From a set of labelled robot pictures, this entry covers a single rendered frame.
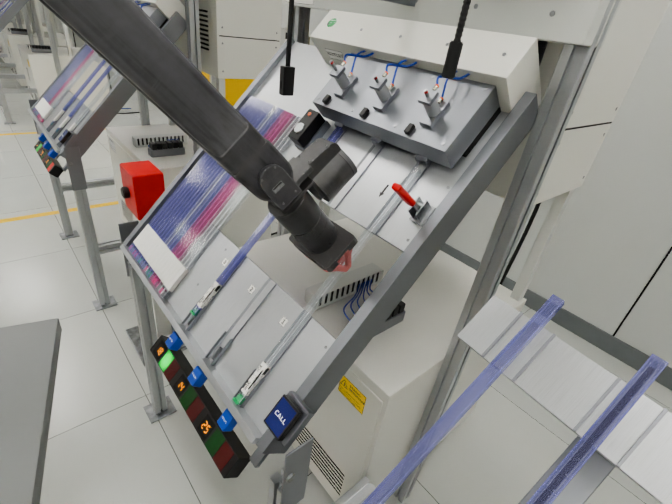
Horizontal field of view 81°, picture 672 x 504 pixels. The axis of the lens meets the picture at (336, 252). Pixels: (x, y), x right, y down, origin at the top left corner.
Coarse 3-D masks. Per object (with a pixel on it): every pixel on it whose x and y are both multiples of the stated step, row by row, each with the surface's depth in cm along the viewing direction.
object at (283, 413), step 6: (282, 402) 58; (276, 408) 58; (282, 408) 57; (288, 408) 57; (270, 414) 58; (276, 414) 57; (282, 414) 57; (288, 414) 56; (294, 414) 56; (270, 420) 57; (276, 420) 57; (282, 420) 56; (288, 420) 56; (270, 426) 57; (276, 426) 56; (282, 426) 56; (276, 432) 56
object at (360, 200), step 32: (320, 64) 95; (256, 96) 103; (288, 96) 96; (288, 160) 86; (352, 160) 77; (384, 160) 73; (352, 192) 74; (384, 192) 70; (416, 192) 67; (384, 224) 67; (416, 224) 65
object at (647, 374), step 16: (640, 368) 38; (656, 368) 37; (640, 384) 37; (624, 400) 37; (608, 416) 37; (624, 416) 37; (592, 432) 37; (608, 432) 36; (576, 448) 37; (592, 448) 36; (560, 464) 37; (576, 464) 36; (560, 480) 36; (544, 496) 36
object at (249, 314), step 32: (224, 256) 83; (192, 288) 84; (224, 288) 79; (256, 288) 75; (192, 320) 80; (224, 320) 76; (256, 320) 72; (288, 320) 69; (224, 352) 72; (256, 352) 69; (288, 352) 66; (320, 352) 63; (288, 384) 64; (256, 416) 64
